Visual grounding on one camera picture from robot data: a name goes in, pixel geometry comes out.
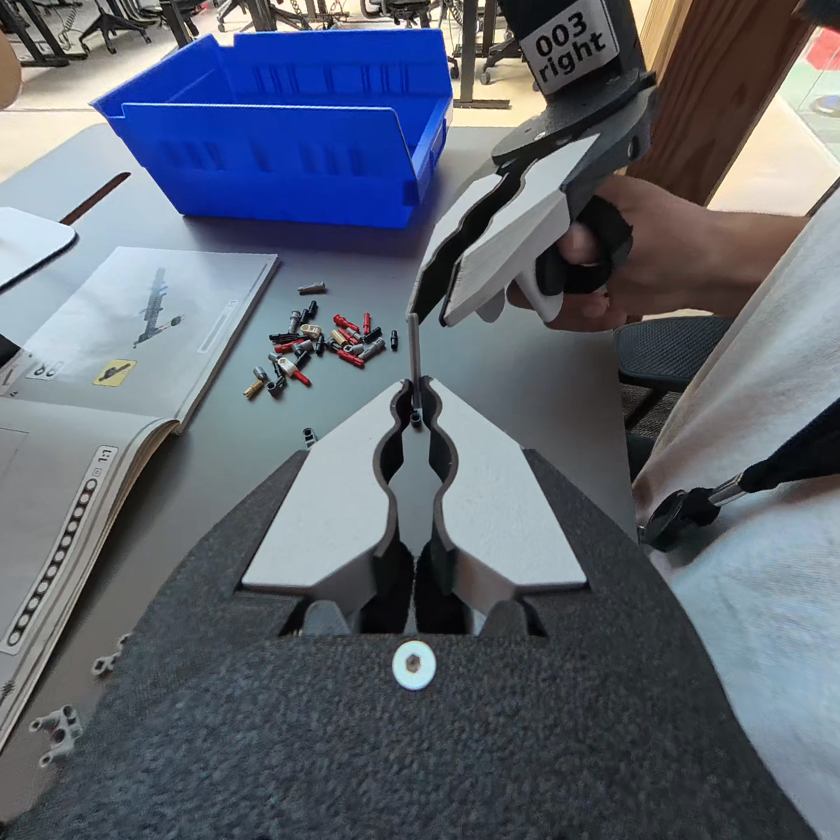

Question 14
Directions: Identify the person's right hand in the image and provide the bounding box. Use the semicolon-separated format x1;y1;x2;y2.
507;176;723;332

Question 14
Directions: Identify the wooden panel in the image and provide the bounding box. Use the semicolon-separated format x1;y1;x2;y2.
640;0;815;207

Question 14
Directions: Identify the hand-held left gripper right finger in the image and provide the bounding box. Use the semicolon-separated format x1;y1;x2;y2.
420;376;588;621

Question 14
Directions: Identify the white rounded flat device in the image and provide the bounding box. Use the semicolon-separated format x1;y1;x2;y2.
0;206;78;293

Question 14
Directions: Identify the black desk frame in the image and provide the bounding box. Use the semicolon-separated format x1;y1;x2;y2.
0;0;70;67

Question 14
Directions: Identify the small grey lego connector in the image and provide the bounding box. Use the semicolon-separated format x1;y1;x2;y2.
92;633;132;677

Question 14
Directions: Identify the person's right forearm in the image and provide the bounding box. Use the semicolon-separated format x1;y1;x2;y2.
707;202;812;320

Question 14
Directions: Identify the thin grey lego axle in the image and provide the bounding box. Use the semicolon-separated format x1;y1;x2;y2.
408;314;422;421

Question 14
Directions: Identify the black mesh chair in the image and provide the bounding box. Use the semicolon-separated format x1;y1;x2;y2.
613;315;732;483

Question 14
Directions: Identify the black desk leg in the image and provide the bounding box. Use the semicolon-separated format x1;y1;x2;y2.
451;0;511;110

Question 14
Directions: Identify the black lanyard with metal clip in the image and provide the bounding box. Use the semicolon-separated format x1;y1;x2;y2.
640;394;840;549

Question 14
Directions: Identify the pile of red black pins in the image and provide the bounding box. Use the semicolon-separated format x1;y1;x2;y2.
244;301;401;400

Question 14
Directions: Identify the black office chair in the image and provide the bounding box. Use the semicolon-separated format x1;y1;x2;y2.
79;0;153;55

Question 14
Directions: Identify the large grey lego connector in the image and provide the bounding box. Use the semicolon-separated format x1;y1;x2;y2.
29;705;85;767

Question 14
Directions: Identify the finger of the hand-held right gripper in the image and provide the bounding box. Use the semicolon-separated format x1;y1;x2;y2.
407;161;529;324
438;133;602;328

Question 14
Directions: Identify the blue plastic bin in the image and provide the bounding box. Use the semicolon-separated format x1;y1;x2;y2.
90;28;455;231

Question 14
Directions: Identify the open instruction booklet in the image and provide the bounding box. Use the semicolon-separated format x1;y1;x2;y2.
0;246;280;756

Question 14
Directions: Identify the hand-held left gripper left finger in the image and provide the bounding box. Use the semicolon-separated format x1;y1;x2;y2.
241;379;416;634

